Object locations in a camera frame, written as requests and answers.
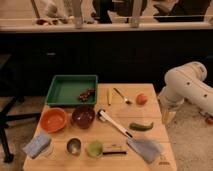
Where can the small metal cup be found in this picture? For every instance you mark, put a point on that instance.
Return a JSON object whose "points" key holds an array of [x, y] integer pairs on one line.
{"points": [[74, 146]]}

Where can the orange tomato toy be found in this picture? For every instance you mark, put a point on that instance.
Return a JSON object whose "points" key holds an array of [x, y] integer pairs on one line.
{"points": [[141, 99]]}

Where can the silver metal fork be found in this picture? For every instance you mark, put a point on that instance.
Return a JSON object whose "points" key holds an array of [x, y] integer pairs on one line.
{"points": [[126, 100]]}

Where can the brown food item in tray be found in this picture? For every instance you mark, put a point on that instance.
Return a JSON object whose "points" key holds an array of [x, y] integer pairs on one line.
{"points": [[85, 95]]}

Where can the orange bowl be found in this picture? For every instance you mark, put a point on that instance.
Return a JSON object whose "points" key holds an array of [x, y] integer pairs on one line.
{"points": [[53, 120]]}

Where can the green cup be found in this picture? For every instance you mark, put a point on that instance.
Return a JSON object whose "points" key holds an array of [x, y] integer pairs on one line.
{"points": [[95, 149]]}

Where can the white handled spatula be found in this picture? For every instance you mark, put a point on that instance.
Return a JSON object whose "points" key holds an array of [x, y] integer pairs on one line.
{"points": [[105, 117]]}

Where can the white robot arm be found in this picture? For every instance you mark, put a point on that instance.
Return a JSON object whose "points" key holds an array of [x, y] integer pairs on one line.
{"points": [[185, 82]]}

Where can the yellow stick toy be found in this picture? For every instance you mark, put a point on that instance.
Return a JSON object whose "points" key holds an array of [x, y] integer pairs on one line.
{"points": [[109, 96]]}

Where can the black chair base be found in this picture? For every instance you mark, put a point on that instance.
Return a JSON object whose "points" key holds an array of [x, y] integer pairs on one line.
{"points": [[4, 116]]}

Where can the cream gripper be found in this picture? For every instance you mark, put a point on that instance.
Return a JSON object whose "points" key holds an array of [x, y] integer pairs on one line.
{"points": [[168, 112]]}

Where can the green plastic tray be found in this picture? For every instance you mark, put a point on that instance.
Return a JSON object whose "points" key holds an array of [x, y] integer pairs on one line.
{"points": [[65, 90]]}

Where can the green pepper toy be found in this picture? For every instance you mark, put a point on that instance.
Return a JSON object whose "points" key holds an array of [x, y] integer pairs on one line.
{"points": [[140, 127]]}

